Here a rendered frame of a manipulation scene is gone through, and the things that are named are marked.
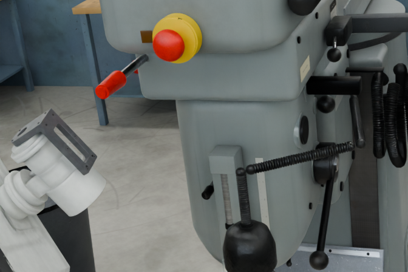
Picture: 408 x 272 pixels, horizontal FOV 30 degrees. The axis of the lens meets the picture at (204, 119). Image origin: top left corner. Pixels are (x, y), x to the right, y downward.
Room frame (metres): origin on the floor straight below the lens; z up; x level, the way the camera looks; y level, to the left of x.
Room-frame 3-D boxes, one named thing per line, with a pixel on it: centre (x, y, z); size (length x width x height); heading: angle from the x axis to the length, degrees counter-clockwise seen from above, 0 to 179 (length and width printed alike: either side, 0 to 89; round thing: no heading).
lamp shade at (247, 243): (0.89, -0.04, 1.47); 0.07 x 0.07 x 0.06
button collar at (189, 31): (0.91, 0.02, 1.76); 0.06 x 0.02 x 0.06; 68
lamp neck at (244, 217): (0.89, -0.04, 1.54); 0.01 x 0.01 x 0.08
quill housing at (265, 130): (1.13, -0.07, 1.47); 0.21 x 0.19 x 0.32; 68
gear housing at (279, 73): (1.17, -0.08, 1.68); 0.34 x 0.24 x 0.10; 158
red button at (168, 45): (0.89, 0.03, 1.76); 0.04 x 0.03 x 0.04; 68
